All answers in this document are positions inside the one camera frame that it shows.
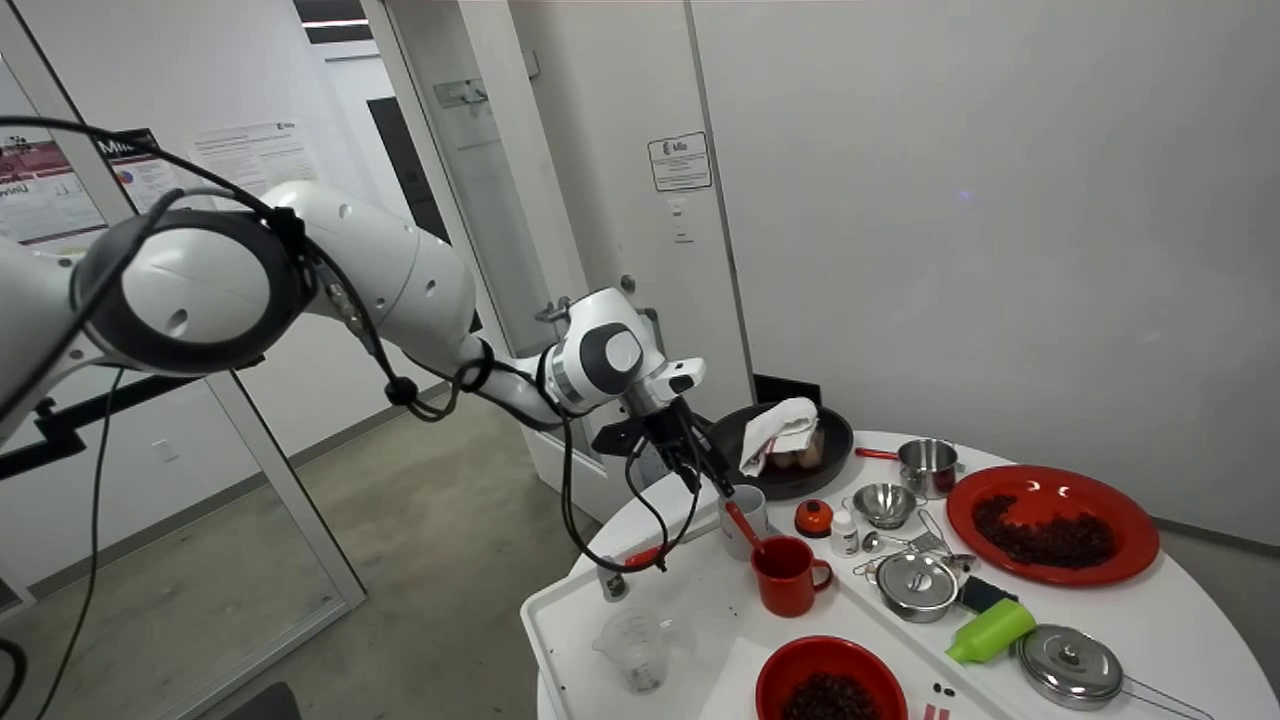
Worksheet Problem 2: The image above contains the white plastic tray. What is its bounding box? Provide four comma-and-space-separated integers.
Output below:
514, 512, 1014, 720

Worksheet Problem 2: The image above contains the white mug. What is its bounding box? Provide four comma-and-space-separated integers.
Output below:
723, 480, 772, 541

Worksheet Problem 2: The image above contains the red handled metal utensil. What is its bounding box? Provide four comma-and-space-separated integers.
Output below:
601, 541, 670, 600

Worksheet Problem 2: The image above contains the orange plate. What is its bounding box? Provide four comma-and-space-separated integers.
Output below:
941, 458, 1164, 592

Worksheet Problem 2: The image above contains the green vegetable toy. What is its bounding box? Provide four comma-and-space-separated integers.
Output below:
942, 597, 1038, 666

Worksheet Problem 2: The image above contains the steel lid with long handle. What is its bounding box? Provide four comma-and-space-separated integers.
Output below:
1014, 618, 1216, 720

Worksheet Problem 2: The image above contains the small steel saucepan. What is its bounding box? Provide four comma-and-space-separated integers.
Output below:
850, 435, 962, 501

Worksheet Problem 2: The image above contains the dark brown beans pile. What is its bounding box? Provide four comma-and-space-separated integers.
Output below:
967, 492, 1120, 570
776, 673, 884, 720

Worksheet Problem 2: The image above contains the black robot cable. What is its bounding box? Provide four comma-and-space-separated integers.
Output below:
0, 110, 705, 577

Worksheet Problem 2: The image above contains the white striped towel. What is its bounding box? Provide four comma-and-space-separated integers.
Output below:
734, 393, 825, 480

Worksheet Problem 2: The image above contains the white wall sign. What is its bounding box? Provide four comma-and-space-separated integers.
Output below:
648, 126, 716, 194

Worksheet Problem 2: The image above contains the small orange round lid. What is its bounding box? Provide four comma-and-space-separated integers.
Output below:
792, 494, 840, 541

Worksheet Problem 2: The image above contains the small steel bowl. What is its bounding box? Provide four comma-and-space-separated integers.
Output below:
846, 480, 919, 532

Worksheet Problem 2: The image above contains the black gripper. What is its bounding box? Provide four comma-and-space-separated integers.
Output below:
590, 393, 741, 502

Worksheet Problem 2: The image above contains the orange bowl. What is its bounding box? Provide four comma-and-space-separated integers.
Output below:
750, 631, 913, 720

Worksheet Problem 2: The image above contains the orange handled metal spoon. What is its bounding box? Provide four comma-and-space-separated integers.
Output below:
718, 492, 769, 552

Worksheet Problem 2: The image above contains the orange cup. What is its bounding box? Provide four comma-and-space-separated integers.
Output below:
748, 532, 837, 618

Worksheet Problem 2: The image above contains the thin black hanging cable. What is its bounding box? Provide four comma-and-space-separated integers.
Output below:
31, 363, 131, 720

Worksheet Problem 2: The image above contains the clear plastic cup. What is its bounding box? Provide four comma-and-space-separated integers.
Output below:
590, 602, 684, 695

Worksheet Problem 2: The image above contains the black frying pan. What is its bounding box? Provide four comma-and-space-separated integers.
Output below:
709, 404, 857, 502

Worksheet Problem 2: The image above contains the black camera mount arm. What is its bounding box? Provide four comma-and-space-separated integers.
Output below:
0, 372, 205, 482

